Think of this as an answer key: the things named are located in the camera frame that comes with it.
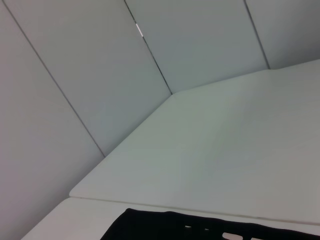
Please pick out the black t-shirt with white lettering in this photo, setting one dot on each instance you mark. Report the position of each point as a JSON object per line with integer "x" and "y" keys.
{"x": 200, "y": 228}

